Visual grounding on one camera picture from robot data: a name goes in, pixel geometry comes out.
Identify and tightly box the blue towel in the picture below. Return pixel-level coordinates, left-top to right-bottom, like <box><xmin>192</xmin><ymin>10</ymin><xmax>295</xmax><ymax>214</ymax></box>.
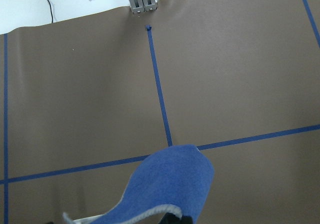
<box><xmin>62</xmin><ymin>144</ymin><xmax>215</xmax><ymax>224</ymax></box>

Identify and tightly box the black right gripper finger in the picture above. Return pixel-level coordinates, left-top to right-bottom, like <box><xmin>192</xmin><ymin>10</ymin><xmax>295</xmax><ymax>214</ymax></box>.
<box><xmin>159</xmin><ymin>212</ymin><xmax>193</xmax><ymax>224</ymax></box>

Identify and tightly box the brown table cover mat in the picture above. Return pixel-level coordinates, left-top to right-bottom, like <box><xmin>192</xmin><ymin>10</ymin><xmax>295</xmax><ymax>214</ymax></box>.
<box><xmin>0</xmin><ymin>0</ymin><xmax>320</xmax><ymax>224</ymax></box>

